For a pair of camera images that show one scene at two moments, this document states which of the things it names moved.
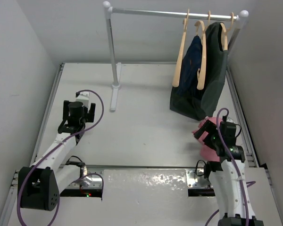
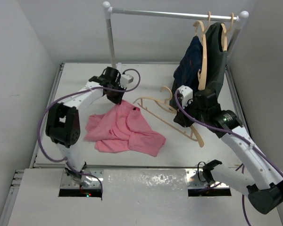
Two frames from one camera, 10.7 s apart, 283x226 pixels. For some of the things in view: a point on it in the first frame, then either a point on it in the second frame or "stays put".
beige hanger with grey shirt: x=224 y=36 stays put
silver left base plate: x=90 y=177 stays put
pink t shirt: x=208 y=153 to x=123 y=128
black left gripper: x=88 y=116 to x=117 y=100
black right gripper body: x=218 y=140 to x=193 y=110
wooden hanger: x=180 y=53 to x=165 y=105
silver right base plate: x=195 y=181 stays put
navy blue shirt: x=188 y=79 stays put
